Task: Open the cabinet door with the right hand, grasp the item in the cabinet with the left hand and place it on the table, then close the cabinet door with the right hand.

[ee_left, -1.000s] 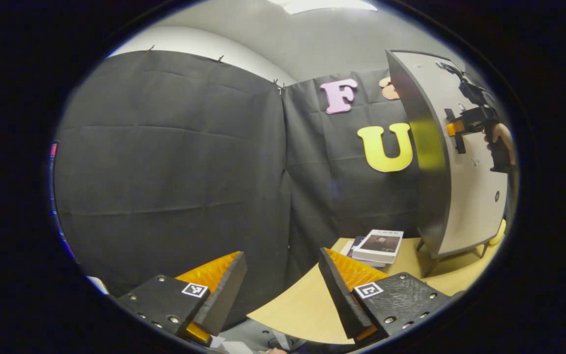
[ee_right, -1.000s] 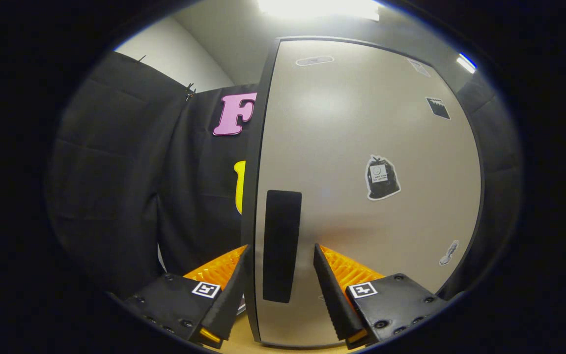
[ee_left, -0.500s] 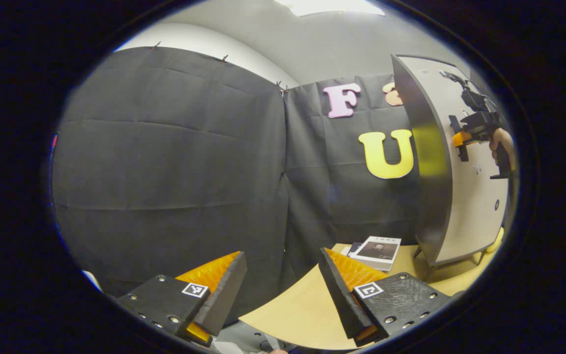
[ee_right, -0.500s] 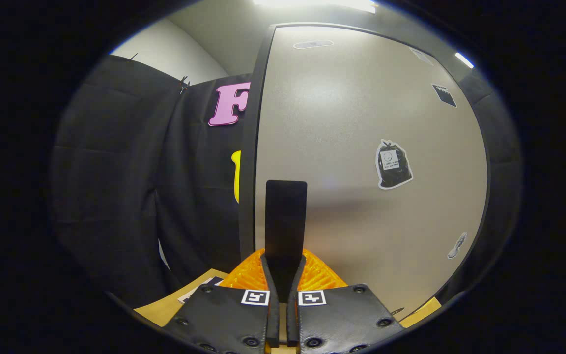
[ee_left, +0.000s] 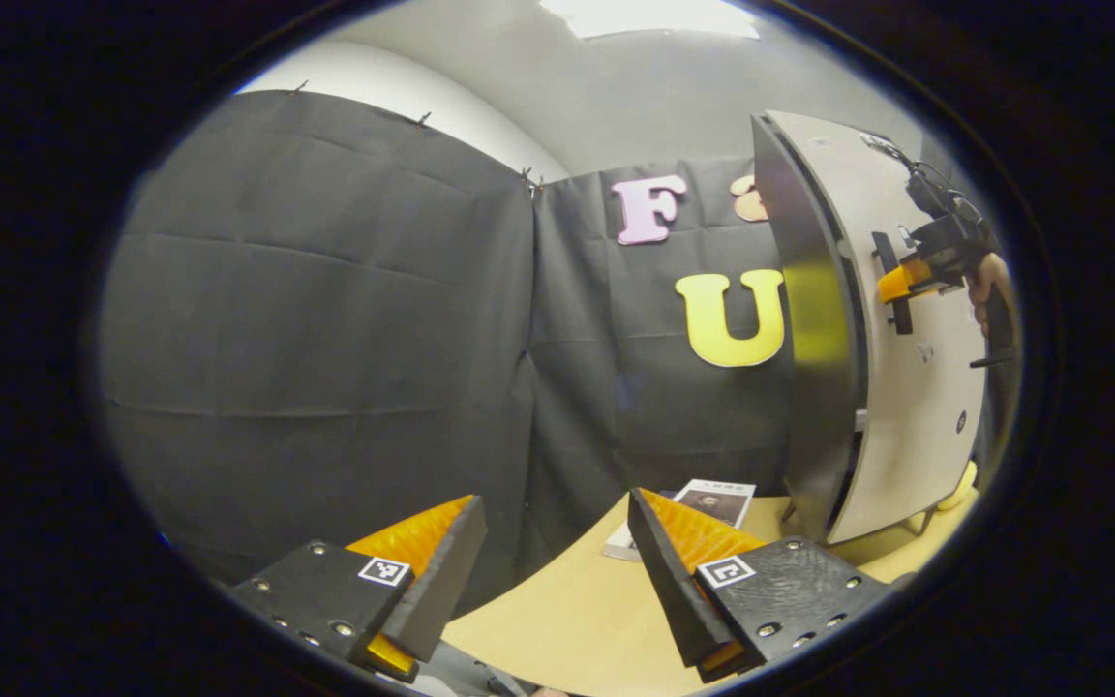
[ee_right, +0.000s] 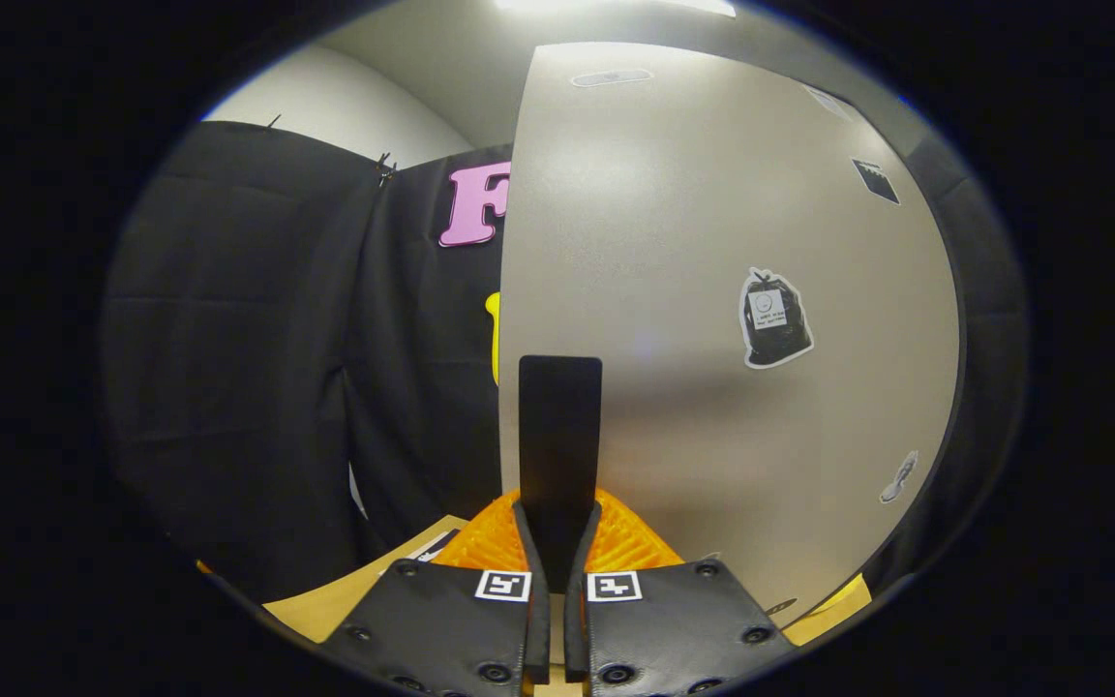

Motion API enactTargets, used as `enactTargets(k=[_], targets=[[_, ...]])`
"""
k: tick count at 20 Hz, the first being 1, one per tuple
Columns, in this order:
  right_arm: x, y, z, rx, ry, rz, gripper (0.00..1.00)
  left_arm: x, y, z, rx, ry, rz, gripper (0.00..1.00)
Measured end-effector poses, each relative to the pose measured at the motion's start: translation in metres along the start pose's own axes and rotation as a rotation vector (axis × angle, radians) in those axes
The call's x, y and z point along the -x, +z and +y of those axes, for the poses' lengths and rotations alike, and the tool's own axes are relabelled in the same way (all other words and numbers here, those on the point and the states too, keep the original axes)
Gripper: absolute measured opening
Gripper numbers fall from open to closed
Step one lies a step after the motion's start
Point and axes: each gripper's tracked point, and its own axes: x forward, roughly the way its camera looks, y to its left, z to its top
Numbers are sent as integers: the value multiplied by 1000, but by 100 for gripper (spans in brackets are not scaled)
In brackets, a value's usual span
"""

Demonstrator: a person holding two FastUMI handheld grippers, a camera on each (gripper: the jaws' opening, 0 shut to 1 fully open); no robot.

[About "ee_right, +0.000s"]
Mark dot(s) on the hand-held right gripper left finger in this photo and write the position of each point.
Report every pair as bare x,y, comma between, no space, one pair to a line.
538,620

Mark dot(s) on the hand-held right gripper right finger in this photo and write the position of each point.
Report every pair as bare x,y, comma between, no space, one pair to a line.
577,620

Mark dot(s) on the light grey cabinet door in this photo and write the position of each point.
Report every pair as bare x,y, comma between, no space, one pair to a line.
693,242

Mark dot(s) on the black backdrop cloth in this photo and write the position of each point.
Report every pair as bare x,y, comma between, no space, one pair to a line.
228,339

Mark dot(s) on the large ceiling light panel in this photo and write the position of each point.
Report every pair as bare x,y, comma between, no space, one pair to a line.
616,6

